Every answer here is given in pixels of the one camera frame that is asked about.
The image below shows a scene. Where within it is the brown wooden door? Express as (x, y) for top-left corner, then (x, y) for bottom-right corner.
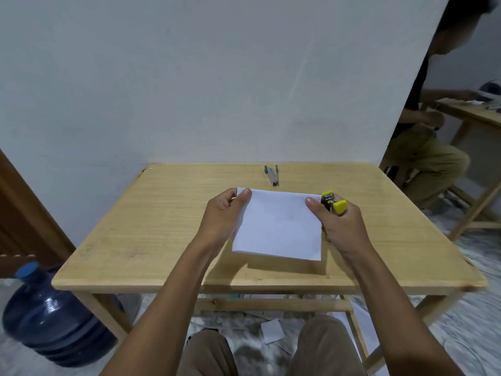
(0, 148), (77, 279)

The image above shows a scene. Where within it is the person's left forearm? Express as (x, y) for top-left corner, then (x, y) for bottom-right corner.
(100, 233), (226, 376)

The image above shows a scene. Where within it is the person's right forearm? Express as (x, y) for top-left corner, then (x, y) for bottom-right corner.
(340, 245), (466, 376)

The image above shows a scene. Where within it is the person's left hand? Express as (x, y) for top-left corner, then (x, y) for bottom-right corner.
(195, 188), (253, 252)

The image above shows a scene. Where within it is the person's right leg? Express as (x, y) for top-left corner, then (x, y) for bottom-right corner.
(287, 315), (367, 376)

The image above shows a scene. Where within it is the small white paper piece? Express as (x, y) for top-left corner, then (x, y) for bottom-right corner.
(260, 319), (286, 345)

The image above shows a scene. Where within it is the person's left leg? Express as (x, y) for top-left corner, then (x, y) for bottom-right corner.
(175, 329), (240, 376)

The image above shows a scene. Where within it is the white paper sheet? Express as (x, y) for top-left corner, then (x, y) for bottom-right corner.
(232, 187), (323, 262)

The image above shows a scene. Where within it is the wooden side table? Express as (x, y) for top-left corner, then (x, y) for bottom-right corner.
(434, 97), (501, 242)

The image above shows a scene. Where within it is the blue water jug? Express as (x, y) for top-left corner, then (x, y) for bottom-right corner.
(2, 262), (119, 368)

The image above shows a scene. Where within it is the light wooden table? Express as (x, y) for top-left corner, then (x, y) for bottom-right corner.
(51, 163), (488, 376)

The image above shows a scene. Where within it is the dark round object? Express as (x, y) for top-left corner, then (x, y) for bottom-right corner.
(478, 81), (501, 102)

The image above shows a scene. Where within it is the yellow stapler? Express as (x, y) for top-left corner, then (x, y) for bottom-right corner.
(320, 192), (348, 216)

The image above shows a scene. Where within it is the person's leg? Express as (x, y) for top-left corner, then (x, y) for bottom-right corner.
(175, 329), (240, 376)
(287, 315), (367, 376)

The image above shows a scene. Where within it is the person's right hand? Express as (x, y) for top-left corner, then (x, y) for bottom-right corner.
(305, 197), (373, 260)

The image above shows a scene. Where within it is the large white floor paper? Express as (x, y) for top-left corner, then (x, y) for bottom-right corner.
(328, 305), (378, 351)

